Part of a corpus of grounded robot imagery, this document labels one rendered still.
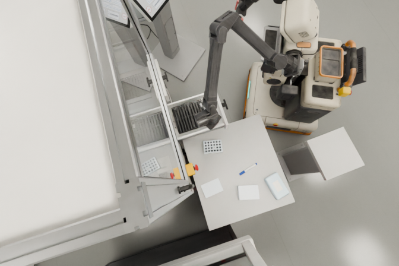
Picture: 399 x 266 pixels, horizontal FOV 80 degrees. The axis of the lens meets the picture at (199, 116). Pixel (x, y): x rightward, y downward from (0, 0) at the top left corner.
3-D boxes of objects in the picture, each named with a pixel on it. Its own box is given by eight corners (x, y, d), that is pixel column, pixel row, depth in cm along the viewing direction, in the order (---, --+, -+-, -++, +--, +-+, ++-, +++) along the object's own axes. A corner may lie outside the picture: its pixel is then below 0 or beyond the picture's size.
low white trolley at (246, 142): (244, 134, 241) (259, 113, 168) (267, 195, 225) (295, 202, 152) (190, 151, 239) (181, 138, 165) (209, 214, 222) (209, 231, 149)
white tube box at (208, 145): (221, 140, 164) (221, 139, 160) (222, 152, 162) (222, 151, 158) (203, 142, 164) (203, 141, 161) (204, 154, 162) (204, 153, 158)
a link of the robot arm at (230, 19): (233, 5, 99) (223, 2, 107) (214, 33, 102) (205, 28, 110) (290, 60, 123) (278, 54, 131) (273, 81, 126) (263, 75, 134)
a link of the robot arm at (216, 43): (230, 27, 102) (219, 22, 111) (217, 26, 100) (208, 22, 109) (217, 113, 123) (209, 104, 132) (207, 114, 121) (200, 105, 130)
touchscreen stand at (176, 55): (205, 50, 269) (203, -25, 171) (183, 82, 259) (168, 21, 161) (169, 31, 277) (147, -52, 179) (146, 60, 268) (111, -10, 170)
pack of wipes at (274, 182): (263, 179, 156) (265, 179, 152) (275, 171, 157) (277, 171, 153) (275, 200, 152) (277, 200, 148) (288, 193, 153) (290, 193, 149)
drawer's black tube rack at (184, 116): (203, 101, 164) (203, 98, 158) (211, 124, 159) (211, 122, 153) (172, 110, 163) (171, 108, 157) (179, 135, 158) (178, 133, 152)
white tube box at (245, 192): (256, 184, 155) (257, 184, 150) (257, 198, 153) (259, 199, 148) (237, 185, 156) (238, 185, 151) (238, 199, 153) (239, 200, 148)
